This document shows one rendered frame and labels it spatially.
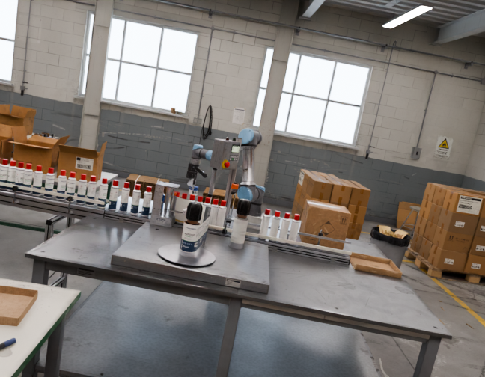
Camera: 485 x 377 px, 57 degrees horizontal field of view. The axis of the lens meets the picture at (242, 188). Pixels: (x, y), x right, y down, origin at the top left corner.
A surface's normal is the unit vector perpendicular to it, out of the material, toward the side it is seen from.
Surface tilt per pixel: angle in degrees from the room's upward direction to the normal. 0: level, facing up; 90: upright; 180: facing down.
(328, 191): 90
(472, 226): 90
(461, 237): 87
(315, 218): 90
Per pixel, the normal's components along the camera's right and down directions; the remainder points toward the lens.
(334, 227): -0.04, 0.18
